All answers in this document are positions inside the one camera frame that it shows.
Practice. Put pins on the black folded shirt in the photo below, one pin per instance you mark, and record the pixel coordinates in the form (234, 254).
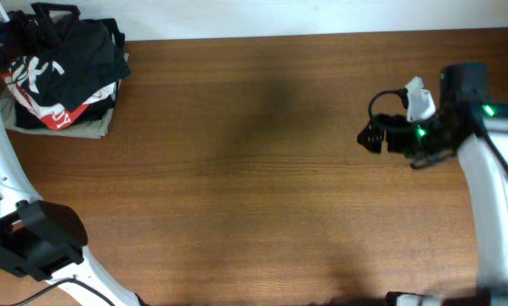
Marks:
(73, 85)

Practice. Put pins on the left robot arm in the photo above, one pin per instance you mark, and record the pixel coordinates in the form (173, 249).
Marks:
(43, 240)

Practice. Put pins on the dark teal t-shirt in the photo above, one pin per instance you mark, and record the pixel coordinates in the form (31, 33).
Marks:
(90, 41)

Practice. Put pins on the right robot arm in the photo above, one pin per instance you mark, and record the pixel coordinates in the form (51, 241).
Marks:
(466, 125)

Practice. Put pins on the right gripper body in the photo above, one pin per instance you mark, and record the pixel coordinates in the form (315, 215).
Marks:
(416, 139)

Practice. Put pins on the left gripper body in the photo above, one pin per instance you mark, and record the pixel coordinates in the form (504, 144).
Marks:
(8, 42)

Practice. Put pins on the red and white folded shirt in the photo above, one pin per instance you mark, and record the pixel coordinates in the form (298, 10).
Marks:
(55, 117)

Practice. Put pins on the grey folded shirt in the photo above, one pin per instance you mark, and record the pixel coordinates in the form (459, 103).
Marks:
(91, 124)

